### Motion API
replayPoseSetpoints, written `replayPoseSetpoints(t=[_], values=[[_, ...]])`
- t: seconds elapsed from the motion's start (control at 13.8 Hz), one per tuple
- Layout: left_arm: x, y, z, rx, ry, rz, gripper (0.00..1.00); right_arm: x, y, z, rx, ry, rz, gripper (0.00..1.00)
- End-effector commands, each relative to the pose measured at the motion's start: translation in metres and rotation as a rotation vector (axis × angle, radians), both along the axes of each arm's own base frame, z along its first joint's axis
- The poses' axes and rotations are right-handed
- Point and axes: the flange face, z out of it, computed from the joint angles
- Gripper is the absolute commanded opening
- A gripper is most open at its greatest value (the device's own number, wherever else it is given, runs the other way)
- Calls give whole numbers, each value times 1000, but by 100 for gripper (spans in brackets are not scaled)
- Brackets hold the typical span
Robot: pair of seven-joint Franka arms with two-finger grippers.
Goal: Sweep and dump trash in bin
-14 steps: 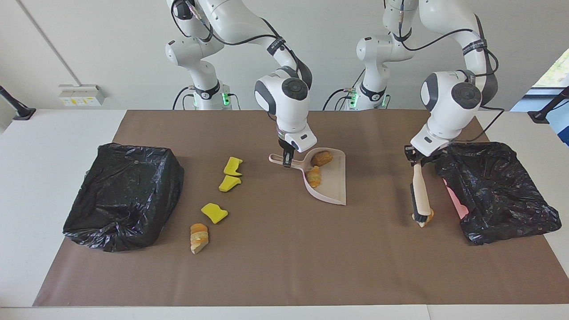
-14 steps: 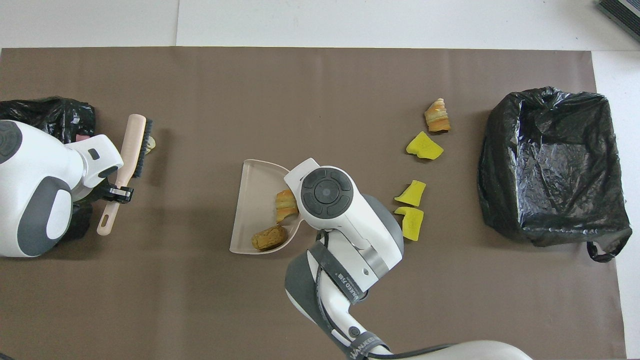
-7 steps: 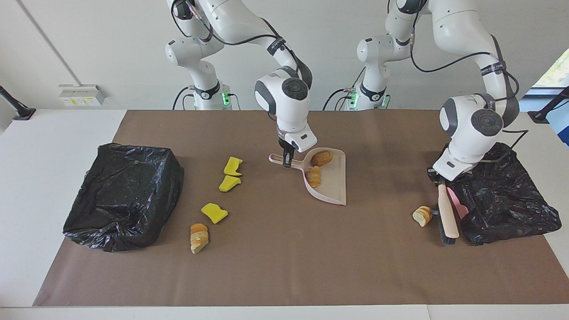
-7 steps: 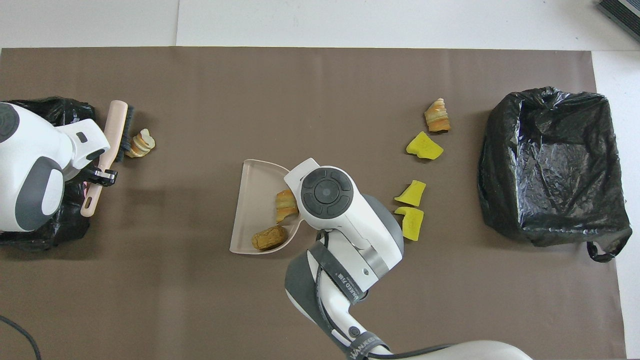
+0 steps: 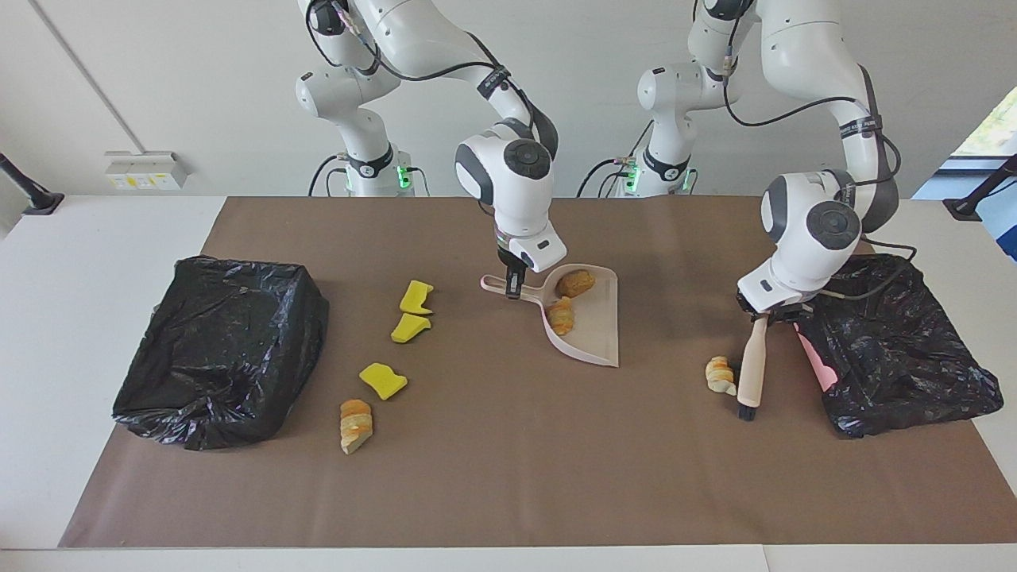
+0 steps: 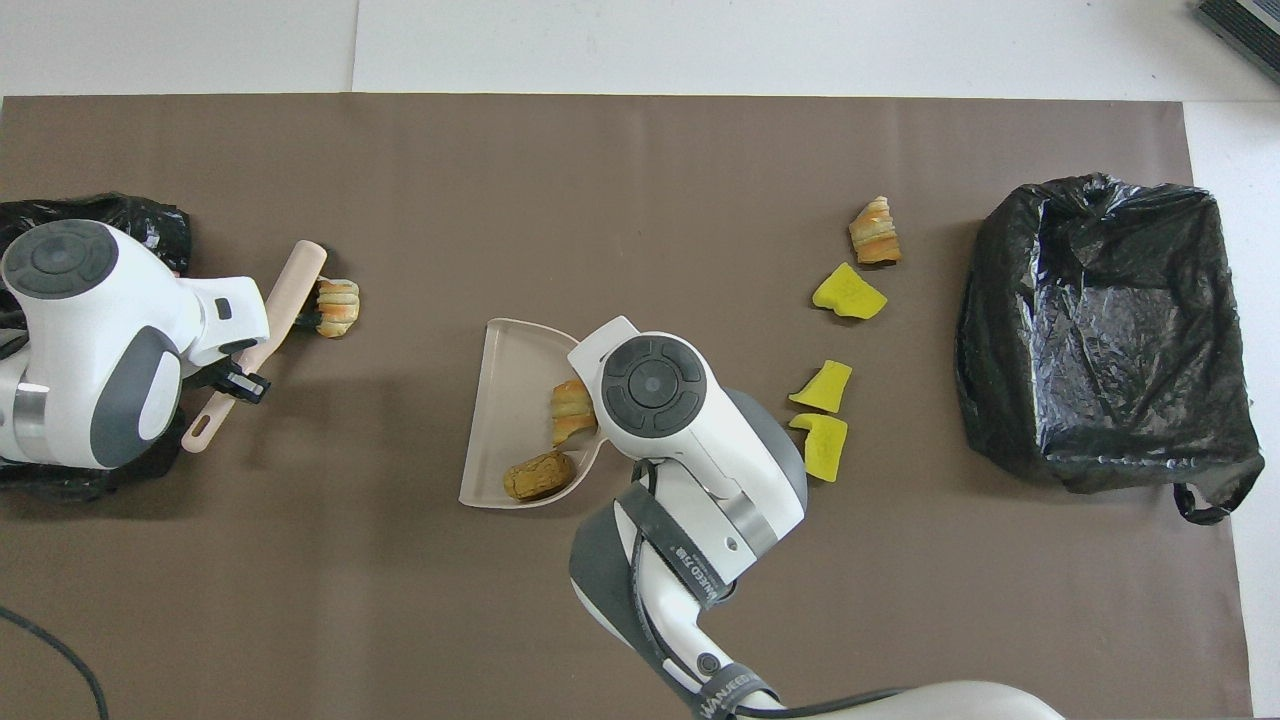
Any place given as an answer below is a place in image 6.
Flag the brown paper table mat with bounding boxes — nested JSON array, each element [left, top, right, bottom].
[[0, 93, 1253, 720]]

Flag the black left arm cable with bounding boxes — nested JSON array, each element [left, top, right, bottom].
[[0, 605, 109, 720]]

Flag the striped croissant piece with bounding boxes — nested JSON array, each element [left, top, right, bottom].
[[315, 279, 361, 339]]

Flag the black plastic trash bag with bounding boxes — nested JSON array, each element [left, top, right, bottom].
[[953, 172, 1266, 526], [0, 192, 192, 504]]

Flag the beige plastic dustpan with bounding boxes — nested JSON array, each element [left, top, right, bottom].
[[458, 318, 606, 511]]

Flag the orange croissant piece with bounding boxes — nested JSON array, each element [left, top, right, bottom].
[[848, 196, 903, 266]]

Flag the dark ridged device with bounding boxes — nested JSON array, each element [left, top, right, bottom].
[[1193, 0, 1280, 86]]

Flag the yellow sponge piece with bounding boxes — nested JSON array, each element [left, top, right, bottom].
[[811, 262, 889, 321], [788, 360, 854, 414], [788, 413, 849, 484]]

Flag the beige hand brush black bristles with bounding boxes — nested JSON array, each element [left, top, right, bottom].
[[181, 241, 331, 454]]

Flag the pale bread piece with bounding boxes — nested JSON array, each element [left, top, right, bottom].
[[549, 377, 600, 448]]

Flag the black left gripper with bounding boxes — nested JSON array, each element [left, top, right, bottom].
[[210, 338, 272, 404]]

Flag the brown bread roll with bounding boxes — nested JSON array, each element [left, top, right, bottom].
[[502, 449, 579, 504]]

